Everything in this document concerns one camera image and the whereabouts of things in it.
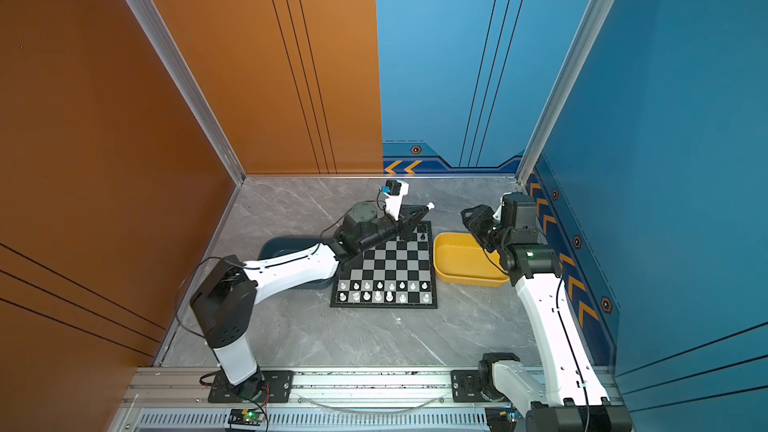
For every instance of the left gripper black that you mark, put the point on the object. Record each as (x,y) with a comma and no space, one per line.
(403,224)

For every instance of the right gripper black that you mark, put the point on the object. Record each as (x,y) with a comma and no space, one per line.
(475,221)

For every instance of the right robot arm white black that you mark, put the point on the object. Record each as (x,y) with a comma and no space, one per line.
(571,398)

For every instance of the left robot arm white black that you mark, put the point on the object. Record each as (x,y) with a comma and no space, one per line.
(223,303)

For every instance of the white chess pieces row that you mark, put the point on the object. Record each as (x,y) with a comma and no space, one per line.
(383,293)

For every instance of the right circuit board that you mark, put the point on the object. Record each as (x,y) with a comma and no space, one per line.
(505,419)

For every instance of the left green circuit board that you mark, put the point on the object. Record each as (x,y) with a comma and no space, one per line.
(248,419)

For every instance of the yellow plastic tray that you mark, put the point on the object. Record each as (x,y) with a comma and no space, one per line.
(458,259)

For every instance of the black white chessboard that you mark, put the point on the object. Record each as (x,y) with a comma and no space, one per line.
(395,260)

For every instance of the teal plastic tray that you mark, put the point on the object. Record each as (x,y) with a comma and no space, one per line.
(283,245)

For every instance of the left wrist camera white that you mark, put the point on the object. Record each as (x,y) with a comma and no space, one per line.
(394,192)

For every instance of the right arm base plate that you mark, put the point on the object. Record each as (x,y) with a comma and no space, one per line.
(465,385)

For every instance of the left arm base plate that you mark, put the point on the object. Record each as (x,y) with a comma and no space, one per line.
(265,387)

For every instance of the aluminium mounting rail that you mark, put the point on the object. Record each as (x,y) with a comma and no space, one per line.
(411,398)

